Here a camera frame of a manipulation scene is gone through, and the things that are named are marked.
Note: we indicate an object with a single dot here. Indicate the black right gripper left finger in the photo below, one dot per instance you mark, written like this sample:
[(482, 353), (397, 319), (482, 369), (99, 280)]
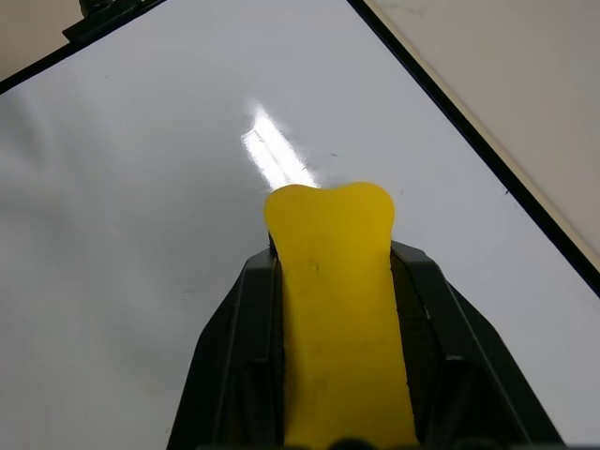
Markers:
[(244, 356)]

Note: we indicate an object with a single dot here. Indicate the black-framed whiteboard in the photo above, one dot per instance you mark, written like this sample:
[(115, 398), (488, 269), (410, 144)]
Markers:
[(140, 187)]

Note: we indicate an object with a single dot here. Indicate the yellow whiteboard eraser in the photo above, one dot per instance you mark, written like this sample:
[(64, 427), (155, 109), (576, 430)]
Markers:
[(344, 300)]

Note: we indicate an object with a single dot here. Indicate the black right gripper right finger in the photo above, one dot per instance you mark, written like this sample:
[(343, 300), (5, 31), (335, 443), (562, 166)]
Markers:
[(464, 370)]

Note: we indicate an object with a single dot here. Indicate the black clip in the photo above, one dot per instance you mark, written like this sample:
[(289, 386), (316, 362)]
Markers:
[(100, 21)]

